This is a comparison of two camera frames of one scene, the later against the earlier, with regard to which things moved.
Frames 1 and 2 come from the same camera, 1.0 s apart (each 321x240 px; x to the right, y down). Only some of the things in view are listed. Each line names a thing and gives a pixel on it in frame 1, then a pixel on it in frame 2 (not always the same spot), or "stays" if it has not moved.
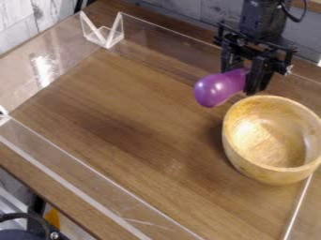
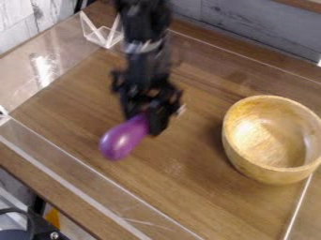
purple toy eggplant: (212, 87) to (119, 138)
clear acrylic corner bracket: (103, 36) stays
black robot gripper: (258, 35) to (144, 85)
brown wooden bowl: (270, 138) stays
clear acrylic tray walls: (97, 107) stays
